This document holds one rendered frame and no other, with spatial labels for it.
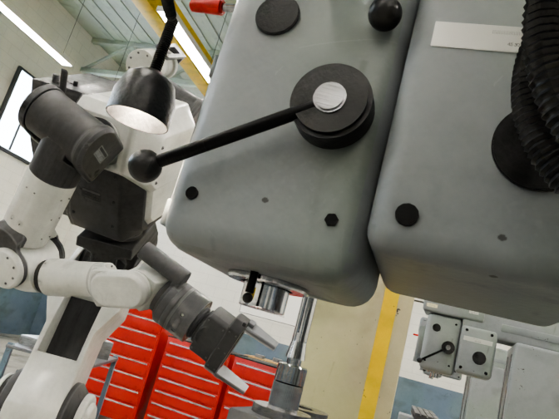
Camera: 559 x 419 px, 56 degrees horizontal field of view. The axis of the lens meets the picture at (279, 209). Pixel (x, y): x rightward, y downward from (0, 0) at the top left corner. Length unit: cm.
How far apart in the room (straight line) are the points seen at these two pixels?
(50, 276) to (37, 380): 23
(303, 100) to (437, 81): 11
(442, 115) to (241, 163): 17
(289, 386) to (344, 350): 144
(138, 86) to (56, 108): 41
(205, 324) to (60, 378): 37
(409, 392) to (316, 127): 913
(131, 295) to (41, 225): 23
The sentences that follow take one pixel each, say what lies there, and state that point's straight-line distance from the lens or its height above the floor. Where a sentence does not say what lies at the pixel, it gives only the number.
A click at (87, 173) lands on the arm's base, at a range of 101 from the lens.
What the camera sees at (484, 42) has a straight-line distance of 48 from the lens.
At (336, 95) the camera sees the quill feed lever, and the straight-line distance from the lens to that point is 44.
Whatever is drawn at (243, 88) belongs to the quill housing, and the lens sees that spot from 51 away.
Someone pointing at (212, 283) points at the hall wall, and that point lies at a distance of 1036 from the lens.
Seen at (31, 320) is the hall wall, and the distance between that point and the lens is 1218.
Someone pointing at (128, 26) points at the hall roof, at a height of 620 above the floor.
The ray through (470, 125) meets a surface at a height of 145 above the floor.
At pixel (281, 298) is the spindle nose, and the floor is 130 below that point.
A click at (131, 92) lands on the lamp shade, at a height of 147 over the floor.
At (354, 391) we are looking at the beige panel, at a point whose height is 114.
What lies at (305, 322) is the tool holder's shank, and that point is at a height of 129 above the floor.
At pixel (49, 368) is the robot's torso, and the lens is 119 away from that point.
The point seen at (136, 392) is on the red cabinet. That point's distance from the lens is 578.
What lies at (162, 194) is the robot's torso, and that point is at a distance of 120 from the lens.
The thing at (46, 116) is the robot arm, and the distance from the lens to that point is 100.
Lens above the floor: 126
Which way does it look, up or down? 13 degrees up
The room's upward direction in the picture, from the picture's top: 15 degrees clockwise
